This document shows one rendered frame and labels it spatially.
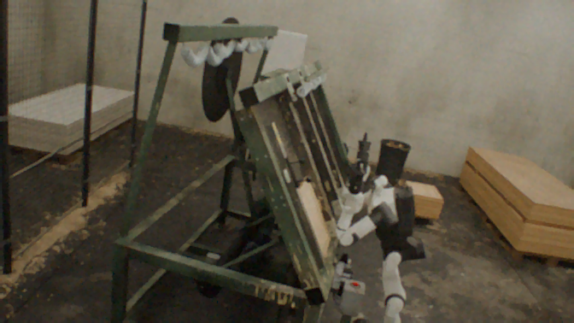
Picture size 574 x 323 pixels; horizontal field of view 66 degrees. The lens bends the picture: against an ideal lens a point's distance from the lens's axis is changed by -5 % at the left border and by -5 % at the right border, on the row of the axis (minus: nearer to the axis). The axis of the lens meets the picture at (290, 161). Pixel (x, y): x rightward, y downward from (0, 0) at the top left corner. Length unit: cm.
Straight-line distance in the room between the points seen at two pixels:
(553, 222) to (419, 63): 364
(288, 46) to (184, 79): 246
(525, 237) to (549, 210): 42
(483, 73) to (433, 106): 102
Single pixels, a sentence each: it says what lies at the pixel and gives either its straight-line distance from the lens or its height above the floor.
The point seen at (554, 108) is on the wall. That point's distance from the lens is 938.
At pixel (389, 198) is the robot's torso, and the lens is 298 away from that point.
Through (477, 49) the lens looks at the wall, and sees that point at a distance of 864.
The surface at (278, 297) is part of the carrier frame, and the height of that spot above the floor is 74.
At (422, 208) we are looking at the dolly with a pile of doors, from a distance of 632.
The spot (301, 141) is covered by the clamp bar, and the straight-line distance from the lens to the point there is 316.
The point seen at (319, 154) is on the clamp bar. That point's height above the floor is 135.
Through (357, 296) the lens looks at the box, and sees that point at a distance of 277.
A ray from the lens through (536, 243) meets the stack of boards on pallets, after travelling 630.
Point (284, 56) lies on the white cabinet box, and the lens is 678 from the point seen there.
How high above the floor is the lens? 237
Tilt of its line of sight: 18 degrees down
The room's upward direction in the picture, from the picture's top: 11 degrees clockwise
